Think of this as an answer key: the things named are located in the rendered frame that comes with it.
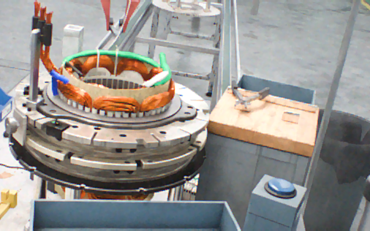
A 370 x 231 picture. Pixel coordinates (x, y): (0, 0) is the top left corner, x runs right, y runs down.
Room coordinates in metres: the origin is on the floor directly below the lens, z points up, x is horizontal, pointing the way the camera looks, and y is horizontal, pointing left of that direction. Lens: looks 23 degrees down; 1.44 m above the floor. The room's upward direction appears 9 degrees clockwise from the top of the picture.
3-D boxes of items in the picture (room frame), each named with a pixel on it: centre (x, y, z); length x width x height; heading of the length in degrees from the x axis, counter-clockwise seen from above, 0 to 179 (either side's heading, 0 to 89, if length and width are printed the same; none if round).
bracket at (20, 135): (0.75, 0.23, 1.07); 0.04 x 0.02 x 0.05; 42
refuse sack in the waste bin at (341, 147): (2.29, -0.71, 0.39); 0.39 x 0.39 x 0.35
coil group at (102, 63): (0.92, 0.16, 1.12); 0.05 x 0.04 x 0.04; 84
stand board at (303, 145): (0.98, -0.16, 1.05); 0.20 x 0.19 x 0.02; 168
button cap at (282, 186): (0.75, -0.17, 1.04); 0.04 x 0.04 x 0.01
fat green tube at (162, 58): (0.87, 0.04, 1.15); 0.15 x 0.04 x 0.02; 174
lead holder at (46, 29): (0.80, 0.23, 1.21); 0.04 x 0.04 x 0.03; 84
